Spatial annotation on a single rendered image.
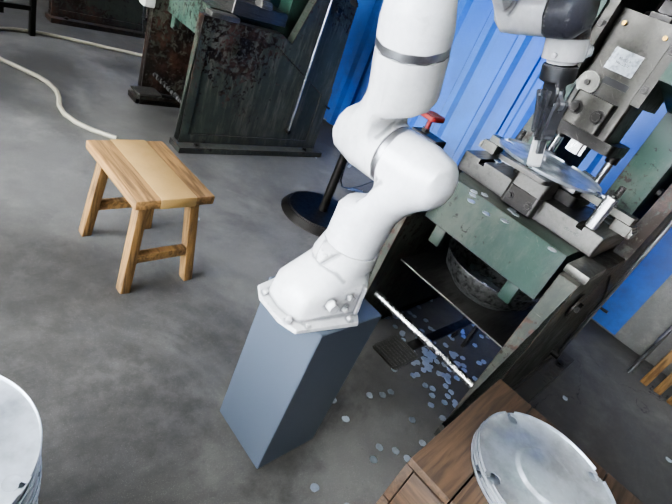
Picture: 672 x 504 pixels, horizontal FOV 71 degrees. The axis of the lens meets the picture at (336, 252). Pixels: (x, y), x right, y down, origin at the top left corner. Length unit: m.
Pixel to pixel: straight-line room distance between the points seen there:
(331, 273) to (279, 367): 0.26
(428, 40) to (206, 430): 0.99
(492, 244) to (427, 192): 0.61
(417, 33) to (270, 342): 0.66
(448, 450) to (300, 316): 0.39
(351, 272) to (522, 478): 0.50
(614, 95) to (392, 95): 0.79
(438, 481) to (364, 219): 0.48
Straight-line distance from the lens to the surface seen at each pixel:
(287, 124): 2.76
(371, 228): 0.84
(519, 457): 1.06
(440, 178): 0.77
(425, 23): 0.68
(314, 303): 0.87
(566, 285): 1.23
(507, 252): 1.33
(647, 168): 1.64
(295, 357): 0.98
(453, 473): 0.98
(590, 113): 1.39
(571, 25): 1.07
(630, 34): 1.42
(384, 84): 0.73
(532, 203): 1.36
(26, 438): 0.82
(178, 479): 1.19
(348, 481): 1.31
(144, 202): 1.35
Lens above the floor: 1.03
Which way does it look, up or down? 30 degrees down
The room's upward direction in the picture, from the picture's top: 24 degrees clockwise
